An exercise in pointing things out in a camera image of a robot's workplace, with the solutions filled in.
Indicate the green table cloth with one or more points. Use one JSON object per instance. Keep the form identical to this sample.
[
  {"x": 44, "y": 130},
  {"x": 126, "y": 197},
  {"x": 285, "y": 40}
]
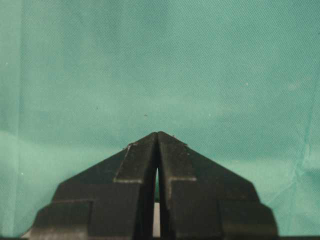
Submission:
[{"x": 236, "y": 80}]

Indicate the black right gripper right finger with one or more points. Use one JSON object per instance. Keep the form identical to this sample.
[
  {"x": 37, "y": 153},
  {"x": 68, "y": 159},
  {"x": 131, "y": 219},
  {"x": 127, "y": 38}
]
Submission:
[{"x": 200, "y": 198}]

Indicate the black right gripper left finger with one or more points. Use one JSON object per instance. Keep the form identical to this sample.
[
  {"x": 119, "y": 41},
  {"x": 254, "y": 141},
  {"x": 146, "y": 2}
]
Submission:
[{"x": 113, "y": 198}]

